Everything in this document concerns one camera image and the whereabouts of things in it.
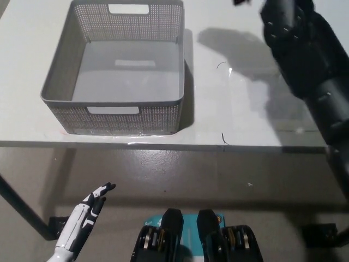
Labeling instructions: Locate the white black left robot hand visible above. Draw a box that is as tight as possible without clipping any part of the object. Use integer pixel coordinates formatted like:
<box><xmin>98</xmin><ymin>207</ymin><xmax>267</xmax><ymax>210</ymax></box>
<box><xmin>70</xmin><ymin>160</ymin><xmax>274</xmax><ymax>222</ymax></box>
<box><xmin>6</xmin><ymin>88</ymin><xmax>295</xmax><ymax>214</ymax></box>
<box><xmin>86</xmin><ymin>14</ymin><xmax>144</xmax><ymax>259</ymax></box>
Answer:
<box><xmin>55</xmin><ymin>182</ymin><xmax>117</xmax><ymax>254</ymax></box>

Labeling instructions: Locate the black table foot plate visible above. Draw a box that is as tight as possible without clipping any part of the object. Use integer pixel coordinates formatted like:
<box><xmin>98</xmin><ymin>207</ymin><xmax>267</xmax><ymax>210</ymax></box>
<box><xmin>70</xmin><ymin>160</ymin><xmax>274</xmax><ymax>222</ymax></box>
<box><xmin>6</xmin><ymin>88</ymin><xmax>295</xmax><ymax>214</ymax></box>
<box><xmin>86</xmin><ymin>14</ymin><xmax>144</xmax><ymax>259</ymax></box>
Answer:
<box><xmin>302</xmin><ymin>223</ymin><xmax>338</xmax><ymax>243</ymax></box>
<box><xmin>49</xmin><ymin>216</ymin><xmax>70</xmax><ymax>241</ymax></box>

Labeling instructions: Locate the black metal table leg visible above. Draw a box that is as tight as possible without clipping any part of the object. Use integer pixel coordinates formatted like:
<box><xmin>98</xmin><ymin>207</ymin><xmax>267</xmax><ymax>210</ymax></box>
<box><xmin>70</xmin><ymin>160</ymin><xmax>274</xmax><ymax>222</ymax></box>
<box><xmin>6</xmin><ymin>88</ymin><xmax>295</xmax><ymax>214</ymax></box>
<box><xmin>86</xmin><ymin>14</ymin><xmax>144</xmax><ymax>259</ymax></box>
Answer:
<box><xmin>0</xmin><ymin>174</ymin><xmax>53</xmax><ymax>241</ymax></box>

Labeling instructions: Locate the black left robot body block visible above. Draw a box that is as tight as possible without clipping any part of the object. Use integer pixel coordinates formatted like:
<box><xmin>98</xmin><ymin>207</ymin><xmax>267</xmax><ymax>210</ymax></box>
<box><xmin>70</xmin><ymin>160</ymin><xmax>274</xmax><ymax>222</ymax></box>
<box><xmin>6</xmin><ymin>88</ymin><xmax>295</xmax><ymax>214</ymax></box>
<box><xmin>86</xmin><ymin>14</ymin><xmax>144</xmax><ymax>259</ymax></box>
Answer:
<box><xmin>133</xmin><ymin>207</ymin><xmax>183</xmax><ymax>262</ymax></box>

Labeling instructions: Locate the black robot body block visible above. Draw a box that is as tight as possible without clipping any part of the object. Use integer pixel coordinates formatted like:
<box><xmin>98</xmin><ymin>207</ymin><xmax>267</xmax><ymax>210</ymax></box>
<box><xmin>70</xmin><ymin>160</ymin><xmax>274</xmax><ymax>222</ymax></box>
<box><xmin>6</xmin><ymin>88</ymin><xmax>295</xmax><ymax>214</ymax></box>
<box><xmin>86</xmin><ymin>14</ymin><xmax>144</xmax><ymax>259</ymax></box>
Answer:
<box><xmin>133</xmin><ymin>207</ymin><xmax>183</xmax><ymax>262</ymax></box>
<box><xmin>196</xmin><ymin>209</ymin><xmax>264</xmax><ymax>262</ymax></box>

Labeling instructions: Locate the grey perforated plastic basket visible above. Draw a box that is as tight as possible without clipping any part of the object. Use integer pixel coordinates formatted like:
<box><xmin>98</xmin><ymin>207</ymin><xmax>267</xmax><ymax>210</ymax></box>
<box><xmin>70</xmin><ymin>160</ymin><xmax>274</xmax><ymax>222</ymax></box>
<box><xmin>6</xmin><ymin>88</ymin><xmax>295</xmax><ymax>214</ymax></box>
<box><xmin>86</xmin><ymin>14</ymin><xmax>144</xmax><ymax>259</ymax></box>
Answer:
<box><xmin>40</xmin><ymin>0</ymin><xmax>186</xmax><ymax>135</ymax></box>

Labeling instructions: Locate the black right robot body block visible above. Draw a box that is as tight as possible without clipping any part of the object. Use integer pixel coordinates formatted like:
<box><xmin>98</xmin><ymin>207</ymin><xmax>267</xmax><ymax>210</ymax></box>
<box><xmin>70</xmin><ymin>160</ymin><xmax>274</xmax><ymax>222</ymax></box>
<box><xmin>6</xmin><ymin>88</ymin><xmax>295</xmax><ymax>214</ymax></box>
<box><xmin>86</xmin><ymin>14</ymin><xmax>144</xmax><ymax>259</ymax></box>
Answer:
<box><xmin>196</xmin><ymin>209</ymin><xmax>264</xmax><ymax>262</ymax></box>

